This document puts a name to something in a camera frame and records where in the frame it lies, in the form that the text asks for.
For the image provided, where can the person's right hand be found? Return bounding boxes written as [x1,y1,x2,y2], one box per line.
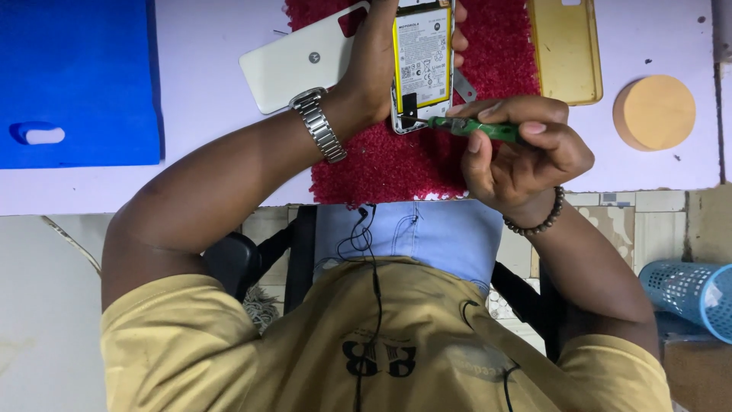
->
[445,94,596,216]

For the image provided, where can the black earphone cable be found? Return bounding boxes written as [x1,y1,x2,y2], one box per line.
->
[336,204,522,412]

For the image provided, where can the brown cardboard box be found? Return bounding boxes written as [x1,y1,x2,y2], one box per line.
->
[657,312,732,412]

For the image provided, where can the yellowed clear phone case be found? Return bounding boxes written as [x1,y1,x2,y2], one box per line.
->
[526,0,604,107]

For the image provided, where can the green handled screwdriver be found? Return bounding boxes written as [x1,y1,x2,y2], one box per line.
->
[398,114,523,144]

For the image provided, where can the phone with yellow battery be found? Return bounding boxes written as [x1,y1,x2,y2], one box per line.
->
[390,0,456,136]

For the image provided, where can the red fuzzy work mat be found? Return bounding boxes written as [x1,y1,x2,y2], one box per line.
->
[284,0,542,206]

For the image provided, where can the silver metal wristwatch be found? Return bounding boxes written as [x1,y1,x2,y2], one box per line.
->
[288,87,348,164]

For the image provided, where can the white phone back cover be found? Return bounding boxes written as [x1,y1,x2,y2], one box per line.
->
[238,1,371,115]

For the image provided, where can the brown beaded bracelet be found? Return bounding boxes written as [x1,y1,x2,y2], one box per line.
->
[502,186,566,238]

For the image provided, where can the blue carrier bag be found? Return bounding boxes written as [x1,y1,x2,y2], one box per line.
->
[0,0,166,170]

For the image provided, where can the blue mesh plastic basket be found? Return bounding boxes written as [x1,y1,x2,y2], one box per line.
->
[638,260,732,345]

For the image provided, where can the person's mustard yellow shirt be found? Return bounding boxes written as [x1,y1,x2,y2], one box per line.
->
[100,256,675,412]

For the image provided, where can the person's left hand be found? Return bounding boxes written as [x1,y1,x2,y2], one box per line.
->
[327,0,470,136]

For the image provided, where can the person's light blue jeans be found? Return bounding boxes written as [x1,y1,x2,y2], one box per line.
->
[313,199,506,296]

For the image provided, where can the round orange sponge disc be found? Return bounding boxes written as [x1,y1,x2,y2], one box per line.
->
[612,74,697,152]

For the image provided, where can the grey post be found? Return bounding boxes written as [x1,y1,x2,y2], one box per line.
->
[711,0,732,64]

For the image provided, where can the small grey metal plate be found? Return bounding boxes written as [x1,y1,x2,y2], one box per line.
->
[453,69,478,104]

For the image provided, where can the white cable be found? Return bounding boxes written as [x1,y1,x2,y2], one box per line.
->
[40,214,103,277]

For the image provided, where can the black chair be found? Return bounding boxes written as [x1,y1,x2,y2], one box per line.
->
[203,205,565,365]

